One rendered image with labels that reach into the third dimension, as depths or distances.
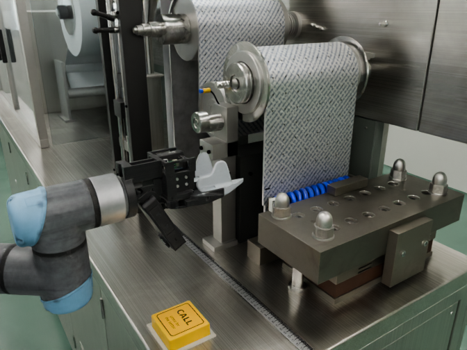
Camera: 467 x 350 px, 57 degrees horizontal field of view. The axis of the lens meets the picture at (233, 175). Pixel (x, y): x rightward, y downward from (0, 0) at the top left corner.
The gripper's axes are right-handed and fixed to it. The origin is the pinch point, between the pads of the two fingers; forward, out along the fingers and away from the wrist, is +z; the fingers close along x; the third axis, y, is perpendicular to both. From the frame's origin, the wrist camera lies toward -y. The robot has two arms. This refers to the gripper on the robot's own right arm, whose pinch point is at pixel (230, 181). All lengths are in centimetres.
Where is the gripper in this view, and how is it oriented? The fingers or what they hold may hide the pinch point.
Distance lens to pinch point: 76.9
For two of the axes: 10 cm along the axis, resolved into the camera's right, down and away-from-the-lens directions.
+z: 8.3, -2.0, 5.1
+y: -0.1, -9.4, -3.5
